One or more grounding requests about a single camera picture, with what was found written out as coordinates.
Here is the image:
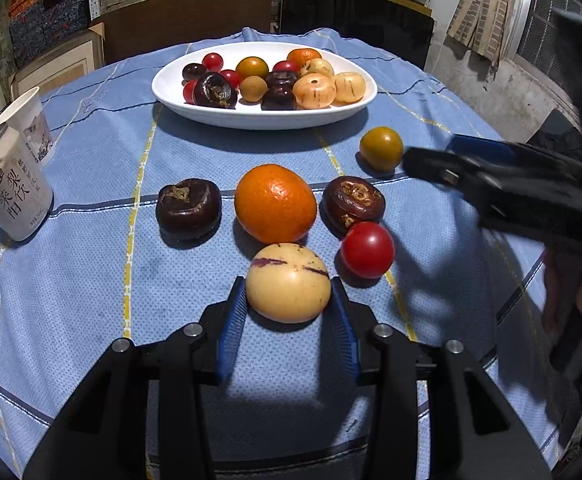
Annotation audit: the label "cream fruit on plate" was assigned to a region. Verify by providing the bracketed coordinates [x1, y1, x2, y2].
[332, 72, 366, 105]

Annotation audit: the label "red cherry tomato front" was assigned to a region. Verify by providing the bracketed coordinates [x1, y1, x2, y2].
[182, 79, 198, 105]

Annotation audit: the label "black bag on floor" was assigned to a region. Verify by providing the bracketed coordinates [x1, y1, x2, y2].
[527, 108, 582, 162]

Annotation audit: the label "red cherry tomato on plate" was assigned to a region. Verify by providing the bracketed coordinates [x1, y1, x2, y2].
[202, 52, 224, 72]

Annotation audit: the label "dark shiny plum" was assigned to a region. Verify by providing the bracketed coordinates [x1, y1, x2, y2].
[260, 86, 296, 110]

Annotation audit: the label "small orange yellow citrus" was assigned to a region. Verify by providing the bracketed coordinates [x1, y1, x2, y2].
[236, 56, 269, 80]

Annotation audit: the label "brown kiwi fruit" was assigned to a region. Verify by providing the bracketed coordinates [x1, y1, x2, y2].
[240, 76, 268, 103]

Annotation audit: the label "white paper cup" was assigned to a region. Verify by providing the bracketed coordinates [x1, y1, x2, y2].
[0, 87, 54, 167]

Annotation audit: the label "large orange mandarin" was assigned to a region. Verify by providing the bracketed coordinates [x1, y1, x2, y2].
[234, 164, 317, 245]

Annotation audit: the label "window with grille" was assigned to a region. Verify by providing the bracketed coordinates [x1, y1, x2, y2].
[502, 0, 582, 97]

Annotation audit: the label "cream fruit purple streaks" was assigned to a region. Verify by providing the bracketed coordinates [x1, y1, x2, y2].
[300, 58, 334, 78]

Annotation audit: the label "blue checked tablecloth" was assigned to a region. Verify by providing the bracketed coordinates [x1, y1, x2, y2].
[0, 29, 579, 479]

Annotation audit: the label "dark mangosteen front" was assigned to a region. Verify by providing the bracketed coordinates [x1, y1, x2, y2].
[193, 72, 238, 110]

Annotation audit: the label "black chair back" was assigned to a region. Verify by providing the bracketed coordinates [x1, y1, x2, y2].
[280, 0, 434, 68]

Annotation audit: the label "dark mangosteen brown top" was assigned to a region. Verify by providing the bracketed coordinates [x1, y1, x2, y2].
[321, 176, 386, 234]

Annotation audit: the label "large red tomato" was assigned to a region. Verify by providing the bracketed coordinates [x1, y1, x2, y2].
[340, 221, 395, 280]

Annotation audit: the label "framed picture beige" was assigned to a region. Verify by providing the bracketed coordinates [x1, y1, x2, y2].
[10, 23, 105, 101]

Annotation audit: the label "small dark plum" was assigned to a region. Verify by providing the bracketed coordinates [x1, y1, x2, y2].
[181, 63, 207, 81]

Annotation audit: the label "green-yellow small fruit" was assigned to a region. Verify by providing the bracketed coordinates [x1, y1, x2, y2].
[359, 127, 405, 172]

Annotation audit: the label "cream pepino melon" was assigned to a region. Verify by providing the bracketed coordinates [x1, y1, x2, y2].
[245, 243, 331, 324]

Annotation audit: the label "white oval plate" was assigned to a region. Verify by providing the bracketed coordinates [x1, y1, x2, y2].
[152, 41, 378, 130]

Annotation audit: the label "red cherry tomato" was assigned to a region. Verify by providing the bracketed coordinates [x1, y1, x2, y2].
[219, 70, 241, 90]
[182, 79, 198, 105]
[202, 52, 224, 72]
[272, 60, 300, 74]

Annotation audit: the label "small orange on plate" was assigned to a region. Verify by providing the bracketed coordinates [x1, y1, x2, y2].
[286, 48, 322, 70]

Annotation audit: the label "white beverage can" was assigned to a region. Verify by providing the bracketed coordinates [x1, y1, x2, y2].
[0, 124, 53, 242]

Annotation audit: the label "peach colored streaked fruit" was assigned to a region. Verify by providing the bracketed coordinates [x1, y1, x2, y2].
[293, 73, 336, 110]

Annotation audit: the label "brick pattern paper sheet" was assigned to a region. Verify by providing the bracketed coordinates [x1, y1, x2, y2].
[447, 0, 514, 70]

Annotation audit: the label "dark purple mangosteen left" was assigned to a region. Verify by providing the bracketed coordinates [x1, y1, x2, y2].
[155, 178, 222, 242]

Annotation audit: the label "brown wooden board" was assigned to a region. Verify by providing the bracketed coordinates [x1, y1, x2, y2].
[93, 0, 272, 63]

